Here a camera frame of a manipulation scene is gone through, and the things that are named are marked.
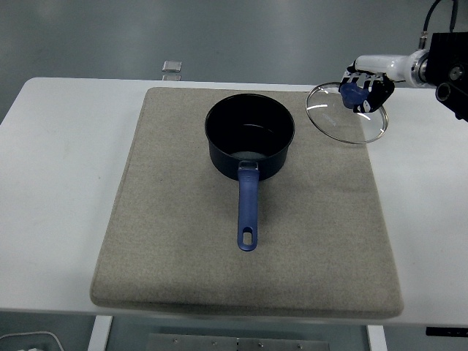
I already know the white table leg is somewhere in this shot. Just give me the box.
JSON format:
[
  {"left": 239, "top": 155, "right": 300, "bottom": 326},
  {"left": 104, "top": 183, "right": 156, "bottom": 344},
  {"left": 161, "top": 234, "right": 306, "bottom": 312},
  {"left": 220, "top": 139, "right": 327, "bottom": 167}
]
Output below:
[
  {"left": 87, "top": 314, "right": 113, "bottom": 351},
  {"left": 366, "top": 324, "right": 388, "bottom": 351}
]

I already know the beige fabric mat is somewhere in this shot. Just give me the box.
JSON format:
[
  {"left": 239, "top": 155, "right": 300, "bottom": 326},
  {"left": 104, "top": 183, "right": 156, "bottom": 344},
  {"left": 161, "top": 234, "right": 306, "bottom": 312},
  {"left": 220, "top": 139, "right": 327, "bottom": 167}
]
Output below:
[{"left": 89, "top": 86, "right": 406, "bottom": 318}]

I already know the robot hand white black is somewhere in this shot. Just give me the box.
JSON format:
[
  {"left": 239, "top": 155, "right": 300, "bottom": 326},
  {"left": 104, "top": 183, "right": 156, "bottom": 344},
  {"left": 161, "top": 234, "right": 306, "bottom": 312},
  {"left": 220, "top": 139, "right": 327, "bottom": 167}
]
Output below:
[{"left": 338, "top": 50, "right": 418, "bottom": 115}]

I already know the grey metal plate with screws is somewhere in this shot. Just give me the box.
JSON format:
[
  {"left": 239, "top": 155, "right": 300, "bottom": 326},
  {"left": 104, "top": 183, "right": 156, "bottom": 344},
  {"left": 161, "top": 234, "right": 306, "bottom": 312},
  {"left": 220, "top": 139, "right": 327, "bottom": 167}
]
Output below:
[{"left": 148, "top": 332, "right": 330, "bottom": 351}]

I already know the glass pot lid blue knob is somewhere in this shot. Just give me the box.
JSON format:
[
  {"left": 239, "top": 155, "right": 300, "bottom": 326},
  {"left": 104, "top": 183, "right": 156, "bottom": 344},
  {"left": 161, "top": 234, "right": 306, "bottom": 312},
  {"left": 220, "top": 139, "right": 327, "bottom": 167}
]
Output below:
[{"left": 305, "top": 80, "right": 390, "bottom": 146}]

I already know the black flat bar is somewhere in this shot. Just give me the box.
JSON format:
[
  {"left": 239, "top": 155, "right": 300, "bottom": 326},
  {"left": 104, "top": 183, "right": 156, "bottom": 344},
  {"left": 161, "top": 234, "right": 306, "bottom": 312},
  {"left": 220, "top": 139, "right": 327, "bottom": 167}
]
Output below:
[{"left": 426, "top": 326, "right": 468, "bottom": 338}]

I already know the dark pot with blue handle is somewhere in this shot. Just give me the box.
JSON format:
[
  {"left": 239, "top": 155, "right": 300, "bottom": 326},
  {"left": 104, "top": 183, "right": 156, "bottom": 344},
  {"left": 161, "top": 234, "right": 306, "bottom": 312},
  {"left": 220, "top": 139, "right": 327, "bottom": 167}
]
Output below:
[{"left": 204, "top": 93, "right": 295, "bottom": 252}]

